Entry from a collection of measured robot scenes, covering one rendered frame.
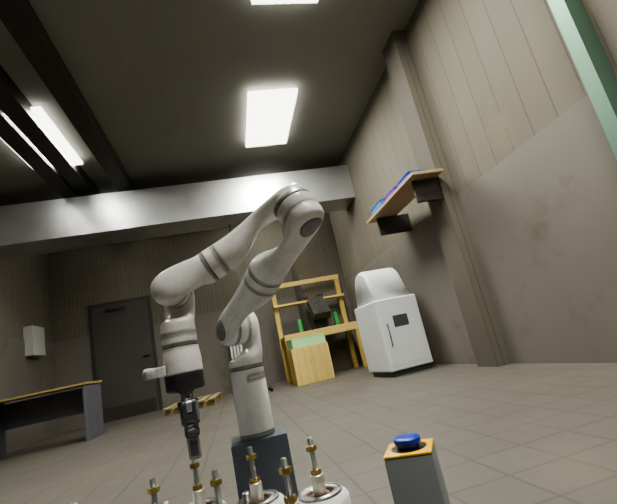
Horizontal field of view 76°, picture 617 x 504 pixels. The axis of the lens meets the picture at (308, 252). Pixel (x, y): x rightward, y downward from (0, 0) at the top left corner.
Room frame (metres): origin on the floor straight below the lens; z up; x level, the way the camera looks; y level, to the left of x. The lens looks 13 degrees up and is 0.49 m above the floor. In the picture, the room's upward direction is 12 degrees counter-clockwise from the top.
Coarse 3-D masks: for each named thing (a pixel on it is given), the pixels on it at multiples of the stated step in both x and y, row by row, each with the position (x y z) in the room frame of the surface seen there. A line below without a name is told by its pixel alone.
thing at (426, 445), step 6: (432, 438) 0.68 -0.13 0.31; (390, 444) 0.70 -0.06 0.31; (420, 444) 0.66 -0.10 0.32; (426, 444) 0.65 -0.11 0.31; (432, 444) 0.65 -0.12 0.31; (390, 450) 0.66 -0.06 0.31; (396, 450) 0.65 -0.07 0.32; (402, 450) 0.65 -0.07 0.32; (408, 450) 0.64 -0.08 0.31; (414, 450) 0.63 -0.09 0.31; (420, 450) 0.63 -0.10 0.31; (426, 450) 0.62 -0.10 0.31; (384, 456) 0.64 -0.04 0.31; (390, 456) 0.63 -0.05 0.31; (396, 456) 0.63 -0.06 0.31; (402, 456) 0.63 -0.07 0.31; (408, 456) 0.63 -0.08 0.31
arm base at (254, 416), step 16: (256, 368) 1.09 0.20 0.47; (240, 384) 1.08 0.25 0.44; (256, 384) 1.08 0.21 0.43; (240, 400) 1.08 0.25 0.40; (256, 400) 1.08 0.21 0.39; (240, 416) 1.08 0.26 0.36; (256, 416) 1.08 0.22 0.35; (272, 416) 1.13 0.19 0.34; (240, 432) 1.09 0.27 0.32; (256, 432) 1.08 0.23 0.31; (272, 432) 1.10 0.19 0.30
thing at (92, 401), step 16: (80, 384) 5.01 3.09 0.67; (96, 384) 5.45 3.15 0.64; (0, 400) 4.81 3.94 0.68; (32, 400) 5.38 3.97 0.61; (48, 400) 5.42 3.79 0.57; (64, 400) 5.46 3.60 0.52; (80, 400) 5.51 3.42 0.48; (96, 400) 5.40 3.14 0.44; (0, 416) 5.23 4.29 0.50; (16, 416) 5.33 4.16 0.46; (32, 416) 5.38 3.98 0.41; (48, 416) 5.42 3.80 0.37; (64, 416) 5.46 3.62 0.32; (96, 416) 5.35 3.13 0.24; (0, 432) 5.22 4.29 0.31; (96, 432) 5.31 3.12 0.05; (0, 448) 5.21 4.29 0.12
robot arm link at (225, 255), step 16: (288, 192) 0.79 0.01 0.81; (272, 208) 0.81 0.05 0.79; (240, 224) 0.80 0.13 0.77; (256, 224) 0.81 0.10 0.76; (224, 240) 0.79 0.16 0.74; (240, 240) 0.80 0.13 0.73; (208, 256) 0.79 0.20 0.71; (224, 256) 0.79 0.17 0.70; (240, 256) 0.81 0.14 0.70; (224, 272) 0.81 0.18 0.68
